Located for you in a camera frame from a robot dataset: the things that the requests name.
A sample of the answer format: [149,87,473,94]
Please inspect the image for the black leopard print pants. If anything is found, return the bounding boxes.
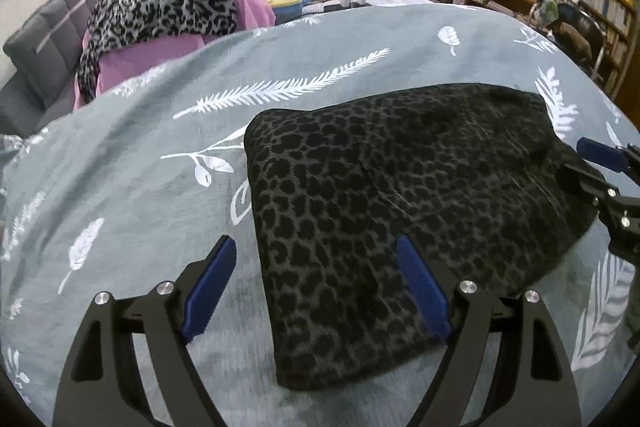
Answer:
[244,83,596,391]

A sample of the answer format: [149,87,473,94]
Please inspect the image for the dark chair with clothes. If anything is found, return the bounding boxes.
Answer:
[527,0,605,80]

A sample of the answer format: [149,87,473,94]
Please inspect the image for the grey leaf print bedspread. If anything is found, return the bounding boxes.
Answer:
[1,4,639,426]

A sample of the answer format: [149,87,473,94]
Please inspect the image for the white power strip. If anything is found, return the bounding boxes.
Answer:
[300,0,370,15]

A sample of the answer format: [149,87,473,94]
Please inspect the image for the dark grey quilted headboard cushion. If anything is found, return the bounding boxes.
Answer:
[1,0,96,138]

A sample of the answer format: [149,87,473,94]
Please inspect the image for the pink cloth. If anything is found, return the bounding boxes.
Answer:
[74,0,276,108]

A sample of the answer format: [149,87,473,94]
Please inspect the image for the yellow blue toy pot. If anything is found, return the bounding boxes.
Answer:
[267,0,314,26]

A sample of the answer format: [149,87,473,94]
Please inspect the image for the black white leopard garment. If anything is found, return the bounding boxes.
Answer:
[76,0,239,103]

